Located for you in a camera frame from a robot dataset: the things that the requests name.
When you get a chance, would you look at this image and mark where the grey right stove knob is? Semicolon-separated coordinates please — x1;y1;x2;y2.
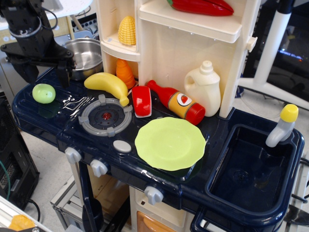
144;186;164;205

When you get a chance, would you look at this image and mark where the red toy chili pepper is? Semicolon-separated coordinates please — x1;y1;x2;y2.
167;0;234;16

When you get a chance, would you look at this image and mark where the orange toy carrot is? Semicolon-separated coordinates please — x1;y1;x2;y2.
116;58;135;89

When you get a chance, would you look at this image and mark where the grey left stove knob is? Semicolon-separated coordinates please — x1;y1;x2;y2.
65;147;82;164

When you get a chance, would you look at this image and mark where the grey stove knob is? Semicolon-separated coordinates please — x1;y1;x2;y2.
65;147;82;164
144;186;164;205
90;159;108;177

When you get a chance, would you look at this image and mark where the white toy jug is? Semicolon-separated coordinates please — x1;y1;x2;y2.
184;60;221;117

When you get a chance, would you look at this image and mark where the navy toy kitchen counter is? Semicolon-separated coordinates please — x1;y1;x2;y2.
12;69;304;232

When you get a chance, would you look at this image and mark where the red toy cheese wedge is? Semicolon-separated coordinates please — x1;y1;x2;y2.
132;86;152;118

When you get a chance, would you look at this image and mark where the cream toy kitchen shelf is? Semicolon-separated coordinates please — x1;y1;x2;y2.
96;0;260;118

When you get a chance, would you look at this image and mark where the grey middle stove knob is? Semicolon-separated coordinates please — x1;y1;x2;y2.
90;159;108;177

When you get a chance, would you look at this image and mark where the white metal stand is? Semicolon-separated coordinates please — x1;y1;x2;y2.
239;0;309;110

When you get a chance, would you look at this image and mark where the grey yellow toy faucet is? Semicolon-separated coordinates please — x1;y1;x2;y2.
266;104;299;147

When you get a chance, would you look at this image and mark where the stainless steel pot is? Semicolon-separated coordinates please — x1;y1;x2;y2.
62;38;103;81

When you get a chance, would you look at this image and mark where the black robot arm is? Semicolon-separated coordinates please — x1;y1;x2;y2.
0;0;75;88

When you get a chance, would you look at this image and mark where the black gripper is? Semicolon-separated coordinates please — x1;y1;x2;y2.
0;26;74;88

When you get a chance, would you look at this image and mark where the grey toy stove burner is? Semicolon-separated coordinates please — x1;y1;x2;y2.
78;94;133;137

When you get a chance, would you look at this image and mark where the green toy pear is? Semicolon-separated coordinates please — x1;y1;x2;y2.
32;84;56;104

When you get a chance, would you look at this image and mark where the black computer case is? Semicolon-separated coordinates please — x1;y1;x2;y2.
0;99;40;210

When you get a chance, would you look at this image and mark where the grey oval button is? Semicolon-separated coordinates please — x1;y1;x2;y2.
113;140;132;153

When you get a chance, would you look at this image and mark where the yellow toy corn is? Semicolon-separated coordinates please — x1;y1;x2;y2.
118;16;136;45

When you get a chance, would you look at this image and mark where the red toy ketchup bottle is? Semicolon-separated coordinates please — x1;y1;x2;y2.
147;80;206;125

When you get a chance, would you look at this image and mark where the light green plastic plate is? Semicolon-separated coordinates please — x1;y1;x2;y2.
135;117;206;171

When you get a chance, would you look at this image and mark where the yellow toy banana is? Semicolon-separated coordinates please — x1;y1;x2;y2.
84;72;129;106

